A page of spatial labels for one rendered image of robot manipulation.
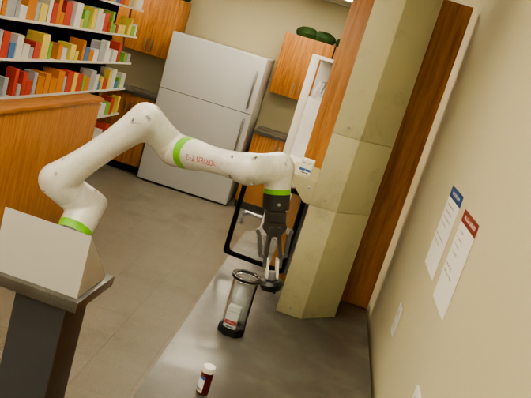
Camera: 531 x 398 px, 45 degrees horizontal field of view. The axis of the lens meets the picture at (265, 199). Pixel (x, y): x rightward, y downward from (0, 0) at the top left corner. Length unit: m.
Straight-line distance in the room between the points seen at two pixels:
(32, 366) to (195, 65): 5.47
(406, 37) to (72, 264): 1.47
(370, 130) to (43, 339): 1.45
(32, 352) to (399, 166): 1.68
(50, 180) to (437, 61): 1.64
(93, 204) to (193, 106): 5.21
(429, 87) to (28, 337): 1.90
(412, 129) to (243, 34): 5.48
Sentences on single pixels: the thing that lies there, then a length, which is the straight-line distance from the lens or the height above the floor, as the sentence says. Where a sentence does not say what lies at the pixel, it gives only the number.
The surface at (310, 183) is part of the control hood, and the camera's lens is 2.53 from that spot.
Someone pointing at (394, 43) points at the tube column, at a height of 2.09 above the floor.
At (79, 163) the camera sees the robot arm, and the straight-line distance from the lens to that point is 2.37.
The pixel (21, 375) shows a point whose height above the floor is 0.56.
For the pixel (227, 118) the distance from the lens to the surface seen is 7.53.
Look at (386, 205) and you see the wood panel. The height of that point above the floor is 1.43.
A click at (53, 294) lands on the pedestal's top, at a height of 0.94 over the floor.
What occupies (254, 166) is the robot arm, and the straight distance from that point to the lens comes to 2.01.
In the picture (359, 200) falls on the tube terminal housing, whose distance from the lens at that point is 2.62.
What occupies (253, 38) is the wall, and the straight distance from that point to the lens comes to 8.15.
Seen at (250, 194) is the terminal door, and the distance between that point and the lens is 2.91.
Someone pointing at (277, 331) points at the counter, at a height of 0.94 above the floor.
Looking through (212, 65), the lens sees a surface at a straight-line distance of 7.54.
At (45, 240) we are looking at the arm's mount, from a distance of 2.34.
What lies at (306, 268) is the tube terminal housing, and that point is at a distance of 2.61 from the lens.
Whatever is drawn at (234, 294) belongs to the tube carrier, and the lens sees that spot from 2.30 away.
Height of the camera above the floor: 1.96
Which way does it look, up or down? 13 degrees down
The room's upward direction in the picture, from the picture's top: 17 degrees clockwise
